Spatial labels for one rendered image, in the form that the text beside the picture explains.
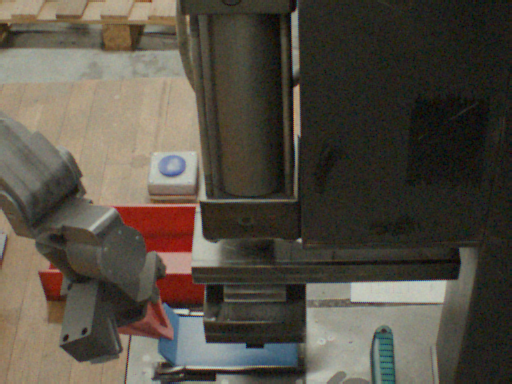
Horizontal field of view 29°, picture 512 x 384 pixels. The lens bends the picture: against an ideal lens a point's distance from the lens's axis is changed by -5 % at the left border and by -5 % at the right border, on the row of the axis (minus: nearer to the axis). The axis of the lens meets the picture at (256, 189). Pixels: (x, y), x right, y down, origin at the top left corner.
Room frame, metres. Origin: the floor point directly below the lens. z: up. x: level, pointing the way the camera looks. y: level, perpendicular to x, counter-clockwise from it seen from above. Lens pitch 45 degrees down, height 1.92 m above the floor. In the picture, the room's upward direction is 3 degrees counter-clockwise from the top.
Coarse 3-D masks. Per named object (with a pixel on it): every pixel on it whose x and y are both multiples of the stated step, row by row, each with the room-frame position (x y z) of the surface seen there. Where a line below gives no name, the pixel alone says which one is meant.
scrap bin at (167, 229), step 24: (144, 216) 0.95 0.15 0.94; (168, 216) 0.94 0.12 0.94; (192, 216) 0.94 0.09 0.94; (168, 240) 0.93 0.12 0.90; (192, 240) 0.93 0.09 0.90; (48, 264) 0.88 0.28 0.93; (168, 264) 0.89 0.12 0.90; (48, 288) 0.84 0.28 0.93; (168, 288) 0.83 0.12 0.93; (192, 288) 0.83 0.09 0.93
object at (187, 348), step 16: (176, 320) 0.73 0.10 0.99; (192, 320) 0.73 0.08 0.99; (160, 336) 0.69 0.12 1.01; (176, 336) 0.71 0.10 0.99; (192, 336) 0.71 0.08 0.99; (160, 352) 0.67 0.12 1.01; (176, 352) 0.68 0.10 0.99; (192, 352) 0.68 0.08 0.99; (208, 352) 0.68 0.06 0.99; (224, 352) 0.68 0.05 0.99; (240, 352) 0.68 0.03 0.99; (256, 352) 0.68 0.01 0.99; (272, 352) 0.68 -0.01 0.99; (288, 352) 0.68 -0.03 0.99
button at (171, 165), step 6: (168, 156) 1.06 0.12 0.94; (174, 156) 1.06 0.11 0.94; (180, 156) 1.06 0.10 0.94; (162, 162) 1.05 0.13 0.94; (168, 162) 1.05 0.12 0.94; (174, 162) 1.05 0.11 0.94; (180, 162) 1.05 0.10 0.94; (162, 168) 1.04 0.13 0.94; (168, 168) 1.04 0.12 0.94; (174, 168) 1.04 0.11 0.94; (180, 168) 1.04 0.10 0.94; (168, 174) 1.03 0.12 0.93; (174, 174) 1.03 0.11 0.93
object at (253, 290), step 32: (192, 256) 0.66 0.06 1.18; (224, 256) 0.66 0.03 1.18; (256, 256) 0.65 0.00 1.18; (288, 256) 0.65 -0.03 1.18; (320, 256) 0.66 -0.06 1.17; (352, 256) 0.66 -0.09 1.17; (384, 256) 0.65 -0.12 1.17; (416, 256) 0.65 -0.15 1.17; (448, 256) 0.65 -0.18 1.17; (224, 288) 0.64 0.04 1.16; (256, 288) 0.64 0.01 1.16; (288, 288) 0.65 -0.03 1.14; (224, 320) 0.61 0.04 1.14; (256, 320) 0.61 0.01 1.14; (288, 320) 0.61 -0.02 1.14
